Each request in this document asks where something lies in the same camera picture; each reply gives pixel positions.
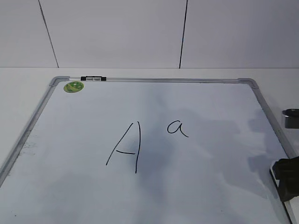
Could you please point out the round green magnet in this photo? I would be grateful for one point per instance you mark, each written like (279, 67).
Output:
(73, 87)

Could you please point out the white board eraser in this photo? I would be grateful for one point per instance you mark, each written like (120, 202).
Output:
(291, 207)

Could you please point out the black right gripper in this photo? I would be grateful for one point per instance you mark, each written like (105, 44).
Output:
(286, 171)

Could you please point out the black and clear frame clip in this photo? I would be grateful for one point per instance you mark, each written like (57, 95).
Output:
(93, 78)

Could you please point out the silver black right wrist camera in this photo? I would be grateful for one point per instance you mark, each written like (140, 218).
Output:
(291, 118)

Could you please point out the white board with aluminium frame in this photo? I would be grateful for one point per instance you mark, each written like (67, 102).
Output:
(146, 151)

